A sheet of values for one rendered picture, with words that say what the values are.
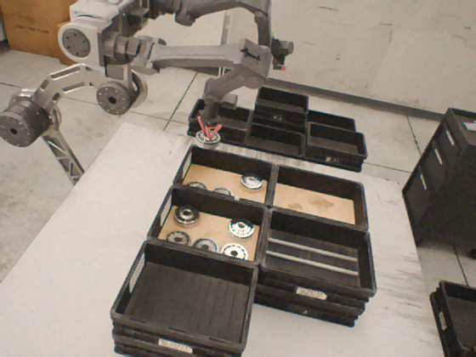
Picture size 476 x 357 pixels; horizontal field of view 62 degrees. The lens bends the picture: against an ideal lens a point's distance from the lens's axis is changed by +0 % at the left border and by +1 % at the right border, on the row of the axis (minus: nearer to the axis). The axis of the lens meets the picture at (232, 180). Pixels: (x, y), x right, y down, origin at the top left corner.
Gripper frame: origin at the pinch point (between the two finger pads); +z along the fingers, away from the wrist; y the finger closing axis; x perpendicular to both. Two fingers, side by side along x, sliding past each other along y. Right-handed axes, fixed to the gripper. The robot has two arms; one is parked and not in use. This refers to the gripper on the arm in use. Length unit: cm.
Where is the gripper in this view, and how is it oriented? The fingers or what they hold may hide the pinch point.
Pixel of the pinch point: (207, 134)
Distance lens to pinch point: 167.6
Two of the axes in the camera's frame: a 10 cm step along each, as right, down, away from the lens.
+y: -4.8, -6.0, 6.5
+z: -1.4, 7.8, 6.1
